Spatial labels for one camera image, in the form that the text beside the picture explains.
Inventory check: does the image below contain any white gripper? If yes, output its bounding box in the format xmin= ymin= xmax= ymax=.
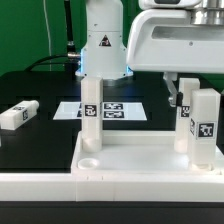
xmin=127 ymin=0 xmax=224 ymax=107

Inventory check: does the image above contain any white desk top tray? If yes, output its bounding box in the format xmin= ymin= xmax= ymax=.
xmin=71 ymin=130 xmax=224 ymax=176

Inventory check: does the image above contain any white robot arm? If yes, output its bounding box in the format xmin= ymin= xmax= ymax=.
xmin=76 ymin=0 xmax=224 ymax=107

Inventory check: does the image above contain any sheet of fiducial tags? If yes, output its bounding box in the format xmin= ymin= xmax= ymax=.
xmin=53 ymin=102 xmax=146 ymax=121

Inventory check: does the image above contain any white L-shaped fence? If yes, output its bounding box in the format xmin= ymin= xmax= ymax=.
xmin=0 ymin=170 xmax=224 ymax=202

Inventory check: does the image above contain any black cable with connector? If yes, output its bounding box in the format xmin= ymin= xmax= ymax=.
xmin=24 ymin=51 xmax=82 ymax=72

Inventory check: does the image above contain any black vertical hose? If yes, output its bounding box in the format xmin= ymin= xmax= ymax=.
xmin=63 ymin=0 xmax=76 ymax=54

